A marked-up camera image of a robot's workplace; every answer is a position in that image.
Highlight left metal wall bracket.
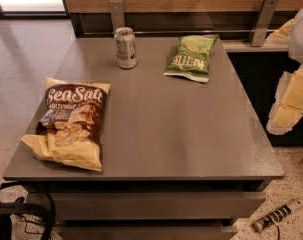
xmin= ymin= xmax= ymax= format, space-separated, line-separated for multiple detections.
xmin=109 ymin=0 xmax=125 ymax=32

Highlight black chair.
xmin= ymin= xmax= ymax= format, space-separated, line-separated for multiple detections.
xmin=0 ymin=182 xmax=56 ymax=240

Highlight grey drawer cabinet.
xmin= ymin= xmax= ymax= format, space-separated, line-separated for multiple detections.
xmin=4 ymin=38 xmax=284 ymax=240

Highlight green Kettle chips bag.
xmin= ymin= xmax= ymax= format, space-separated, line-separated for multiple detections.
xmin=164 ymin=35 xmax=218 ymax=83

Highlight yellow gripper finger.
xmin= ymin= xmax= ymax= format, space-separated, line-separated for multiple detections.
xmin=266 ymin=64 xmax=303 ymax=135
xmin=265 ymin=19 xmax=293 ymax=46

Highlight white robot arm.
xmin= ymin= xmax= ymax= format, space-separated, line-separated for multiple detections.
xmin=266 ymin=7 xmax=303 ymax=135

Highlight brown Sea Salt chips bag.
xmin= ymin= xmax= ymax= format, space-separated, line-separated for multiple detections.
xmin=22 ymin=77 xmax=110 ymax=171

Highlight white power strip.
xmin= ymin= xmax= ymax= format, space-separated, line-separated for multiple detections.
xmin=252 ymin=199 xmax=303 ymax=233

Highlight right metal wall bracket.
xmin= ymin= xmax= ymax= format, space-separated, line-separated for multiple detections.
xmin=249 ymin=0 xmax=279 ymax=47

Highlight black cable on floor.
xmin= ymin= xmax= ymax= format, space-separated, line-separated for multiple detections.
xmin=14 ymin=197 xmax=54 ymax=237

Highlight silver green 7up can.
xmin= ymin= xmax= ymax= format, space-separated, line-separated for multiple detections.
xmin=114 ymin=27 xmax=138 ymax=69

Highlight metal wall bracket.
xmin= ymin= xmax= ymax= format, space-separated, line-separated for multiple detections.
xmin=109 ymin=0 xmax=125 ymax=32
xmin=249 ymin=0 xmax=279 ymax=47

